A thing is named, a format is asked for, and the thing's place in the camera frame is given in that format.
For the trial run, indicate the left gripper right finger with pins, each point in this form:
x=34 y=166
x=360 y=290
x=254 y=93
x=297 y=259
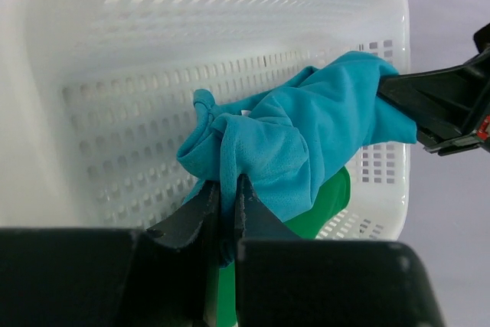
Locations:
x=253 y=220

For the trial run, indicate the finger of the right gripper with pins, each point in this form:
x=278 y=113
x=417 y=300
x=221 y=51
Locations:
x=450 y=106

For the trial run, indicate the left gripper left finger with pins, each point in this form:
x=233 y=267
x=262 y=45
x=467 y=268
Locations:
x=174 y=272

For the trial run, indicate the teal t-shirt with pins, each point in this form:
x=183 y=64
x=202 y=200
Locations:
x=292 y=139

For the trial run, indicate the rolled green t-shirt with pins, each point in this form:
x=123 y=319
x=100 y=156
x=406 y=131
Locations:
x=332 y=198

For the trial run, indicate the white plastic basket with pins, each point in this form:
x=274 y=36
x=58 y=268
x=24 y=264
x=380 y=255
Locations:
x=96 y=95

